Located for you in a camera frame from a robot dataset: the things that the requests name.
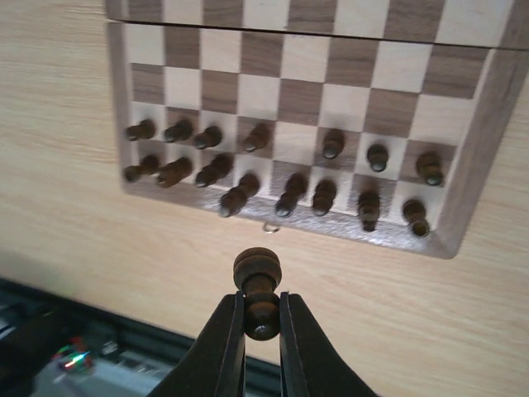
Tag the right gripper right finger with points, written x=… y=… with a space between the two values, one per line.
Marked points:
x=309 y=364

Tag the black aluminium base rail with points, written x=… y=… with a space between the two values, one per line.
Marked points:
x=108 y=355

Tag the dark pawn placed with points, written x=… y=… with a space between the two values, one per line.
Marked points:
x=210 y=137
x=333 y=143
x=257 y=139
x=182 y=130
x=369 y=209

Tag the dark piece cluster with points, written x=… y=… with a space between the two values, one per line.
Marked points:
x=377 y=157

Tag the dark piece lowest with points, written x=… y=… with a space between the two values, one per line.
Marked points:
x=414 y=212

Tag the dark pawn passed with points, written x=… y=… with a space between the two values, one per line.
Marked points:
x=428 y=167

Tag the wooden chess board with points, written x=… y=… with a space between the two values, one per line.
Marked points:
x=414 y=76

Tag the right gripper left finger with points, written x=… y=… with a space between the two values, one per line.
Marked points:
x=215 y=363

